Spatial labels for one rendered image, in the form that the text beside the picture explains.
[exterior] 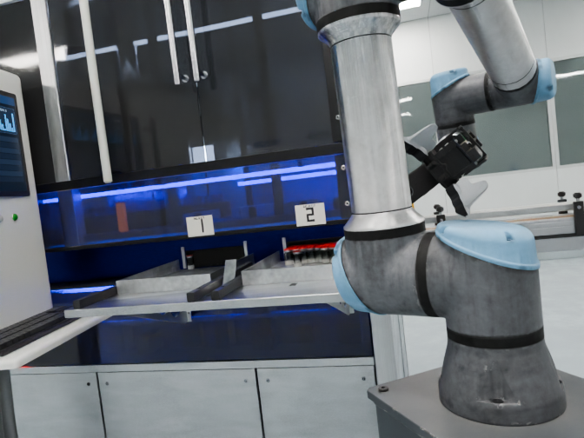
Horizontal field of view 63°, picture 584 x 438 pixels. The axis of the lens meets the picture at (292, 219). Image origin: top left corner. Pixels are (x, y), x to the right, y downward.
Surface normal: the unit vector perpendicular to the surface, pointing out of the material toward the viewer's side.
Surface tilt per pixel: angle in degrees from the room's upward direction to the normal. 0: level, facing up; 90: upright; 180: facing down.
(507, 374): 72
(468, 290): 92
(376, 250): 93
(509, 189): 90
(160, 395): 90
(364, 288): 99
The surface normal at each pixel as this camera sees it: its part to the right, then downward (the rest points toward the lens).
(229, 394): -0.23, 0.08
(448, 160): -0.40, 0.25
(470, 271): -0.63, 0.10
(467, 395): -0.76, -0.18
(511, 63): 0.25, 0.84
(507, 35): 0.48, 0.65
